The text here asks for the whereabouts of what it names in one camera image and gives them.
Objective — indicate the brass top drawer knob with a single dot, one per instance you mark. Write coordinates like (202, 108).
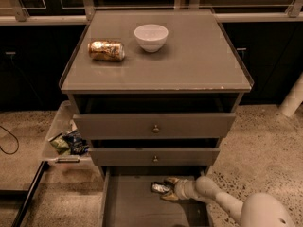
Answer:
(155, 129)

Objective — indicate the white ceramic bowl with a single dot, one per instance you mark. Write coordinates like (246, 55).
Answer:
(151, 37)

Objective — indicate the grey drawer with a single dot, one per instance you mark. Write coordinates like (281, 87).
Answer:
(130, 202)
(108, 126)
(143, 156)

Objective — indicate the grey top drawer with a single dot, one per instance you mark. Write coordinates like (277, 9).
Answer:
(108, 126)

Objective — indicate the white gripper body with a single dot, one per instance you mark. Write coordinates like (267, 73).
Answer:
(181, 188)

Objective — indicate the dark blue snack bag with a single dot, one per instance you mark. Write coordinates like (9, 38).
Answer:
(77, 144)

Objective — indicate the clear plastic storage bin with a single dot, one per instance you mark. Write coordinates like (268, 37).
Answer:
(62, 122)

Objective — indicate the green snack bag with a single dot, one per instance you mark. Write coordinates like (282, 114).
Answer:
(60, 145)

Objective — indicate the black floor rail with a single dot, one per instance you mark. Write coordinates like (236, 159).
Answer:
(23, 198)

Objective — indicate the gold soda can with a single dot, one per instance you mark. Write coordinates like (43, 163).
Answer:
(106, 50)

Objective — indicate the silver blue redbull can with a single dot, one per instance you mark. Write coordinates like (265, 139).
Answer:
(160, 188)

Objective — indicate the grey drawer cabinet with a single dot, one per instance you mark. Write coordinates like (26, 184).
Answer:
(195, 71)

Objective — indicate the grey bottom drawer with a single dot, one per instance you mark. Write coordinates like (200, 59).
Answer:
(130, 202)

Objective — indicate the grey middle drawer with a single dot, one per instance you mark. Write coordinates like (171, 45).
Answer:
(143, 156)

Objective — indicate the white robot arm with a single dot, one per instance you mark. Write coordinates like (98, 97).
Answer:
(258, 210)

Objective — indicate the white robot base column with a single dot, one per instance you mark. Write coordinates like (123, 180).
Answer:
(294, 99)

